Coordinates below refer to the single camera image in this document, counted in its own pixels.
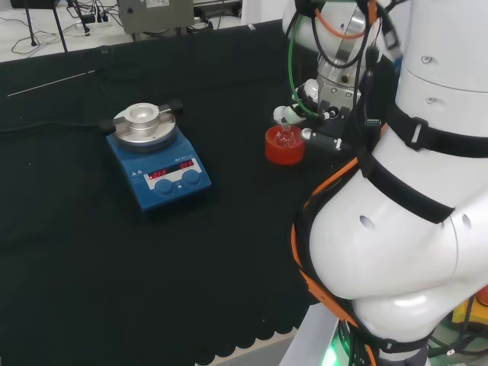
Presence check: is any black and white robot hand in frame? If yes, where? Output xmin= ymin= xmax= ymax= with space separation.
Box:
xmin=273 ymin=78 xmax=351 ymax=126

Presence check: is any clear glass round-bottom flask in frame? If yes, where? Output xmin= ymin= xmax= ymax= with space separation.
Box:
xmin=276 ymin=120 xmax=300 ymax=149

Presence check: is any grey metal box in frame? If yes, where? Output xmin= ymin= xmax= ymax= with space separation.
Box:
xmin=117 ymin=0 xmax=197 ymax=37

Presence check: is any heater with blue base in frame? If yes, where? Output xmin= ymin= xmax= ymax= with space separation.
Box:
xmin=98 ymin=98 xmax=213 ymax=214

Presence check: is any white power strip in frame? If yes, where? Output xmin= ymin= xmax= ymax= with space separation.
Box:
xmin=77 ymin=14 xmax=114 ymax=30

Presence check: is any black tripod leg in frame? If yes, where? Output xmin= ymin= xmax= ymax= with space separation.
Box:
xmin=24 ymin=0 xmax=40 ymax=47
xmin=50 ymin=0 xmax=70 ymax=54

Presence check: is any thin metal probe rod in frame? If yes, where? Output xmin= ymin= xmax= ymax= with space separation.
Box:
xmin=7 ymin=71 xmax=97 ymax=98

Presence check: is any yellow stop button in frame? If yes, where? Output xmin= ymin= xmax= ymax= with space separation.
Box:
xmin=452 ymin=284 xmax=488 ymax=333

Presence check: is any black bench cloth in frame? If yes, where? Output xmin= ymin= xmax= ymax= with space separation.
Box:
xmin=0 ymin=21 xmax=346 ymax=366

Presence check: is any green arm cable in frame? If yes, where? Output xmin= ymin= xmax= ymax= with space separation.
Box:
xmin=287 ymin=0 xmax=331 ymax=120

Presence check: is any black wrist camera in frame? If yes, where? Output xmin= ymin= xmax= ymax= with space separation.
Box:
xmin=300 ymin=127 xmax=346 ymax=153

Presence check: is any orange plastic flask ring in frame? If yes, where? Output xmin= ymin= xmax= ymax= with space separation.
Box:
xmin=265 ymin=125 xmax=306 ymax=166

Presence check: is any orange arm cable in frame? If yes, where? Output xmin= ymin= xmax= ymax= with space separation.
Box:
xmin=290 ymin=0 xmax=383 ymax=366

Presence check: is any grey metal base plate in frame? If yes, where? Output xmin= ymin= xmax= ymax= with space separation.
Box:
xmin=281 ymin=303 xmax=341 ymax=366

